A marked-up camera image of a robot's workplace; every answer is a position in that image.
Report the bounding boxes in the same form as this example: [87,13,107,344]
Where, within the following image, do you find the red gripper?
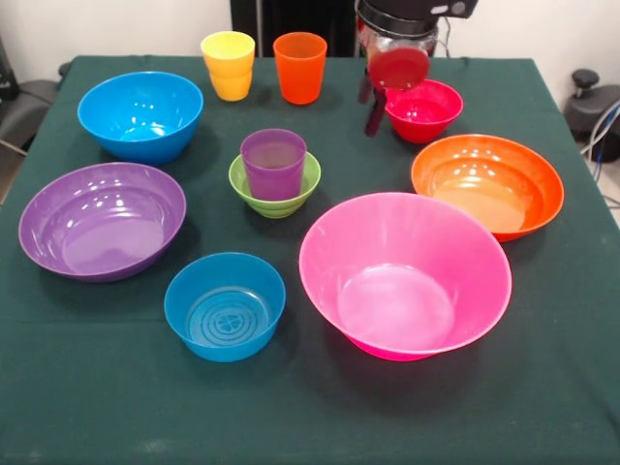
[356,46,431,139]

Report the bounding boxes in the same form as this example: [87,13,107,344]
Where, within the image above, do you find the red plastic bowl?
[384,79,465,145]

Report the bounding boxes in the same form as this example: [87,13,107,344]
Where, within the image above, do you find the purple plastic cup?
[240,129,308,202]

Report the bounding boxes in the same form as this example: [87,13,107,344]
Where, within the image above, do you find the pink plastic bowl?
[298,192,513,362]

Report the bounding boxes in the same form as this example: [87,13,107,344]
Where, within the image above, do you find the orange plastic cup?
[272,31,328,106]

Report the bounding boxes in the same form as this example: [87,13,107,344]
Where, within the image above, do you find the green plastic bowl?
[228,150,322,219]

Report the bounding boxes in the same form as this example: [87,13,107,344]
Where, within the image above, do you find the orange plastic bowl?
[411,134,566,244]

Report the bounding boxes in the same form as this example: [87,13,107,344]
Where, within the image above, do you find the yellow plastic cup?
[200,30,257,103]

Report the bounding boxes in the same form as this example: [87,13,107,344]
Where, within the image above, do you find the large blue plastic bowl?
[77,71,204,167]

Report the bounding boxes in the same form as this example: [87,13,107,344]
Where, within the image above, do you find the small blue plastic bowl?
[163,251,288,363]

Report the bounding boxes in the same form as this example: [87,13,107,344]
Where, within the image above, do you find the purple plastic bowl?
[17,162,188,284]

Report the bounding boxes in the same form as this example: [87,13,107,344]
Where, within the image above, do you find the dark green tablecloth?
[0,54,620,465]

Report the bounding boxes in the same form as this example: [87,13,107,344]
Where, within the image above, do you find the black chair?
[0,36,73,156]

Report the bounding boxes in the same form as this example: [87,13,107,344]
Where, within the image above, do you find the black cable with plug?
[433,16,452,59]

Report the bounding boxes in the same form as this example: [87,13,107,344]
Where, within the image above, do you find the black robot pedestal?
[231,0,362,58]

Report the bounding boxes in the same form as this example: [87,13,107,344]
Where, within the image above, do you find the grey and blue cable bundle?
[579,99,620,169]

